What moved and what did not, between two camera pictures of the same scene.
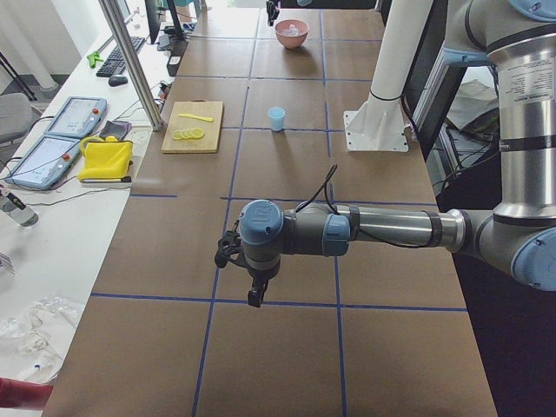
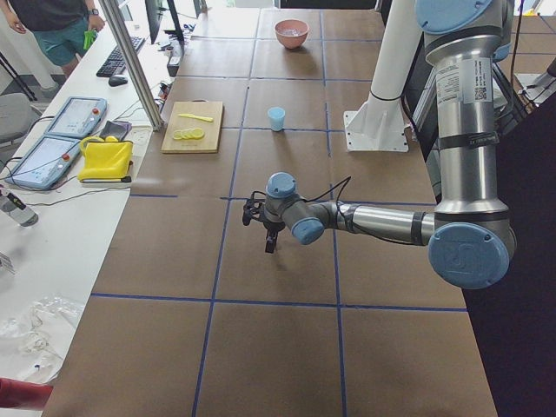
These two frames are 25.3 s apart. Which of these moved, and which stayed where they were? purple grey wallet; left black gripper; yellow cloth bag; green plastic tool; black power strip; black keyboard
Moved: green plastic tool; left black gripper
Stayed: black power strip; purple grey wallet; black keyboard; yellow cloth bag
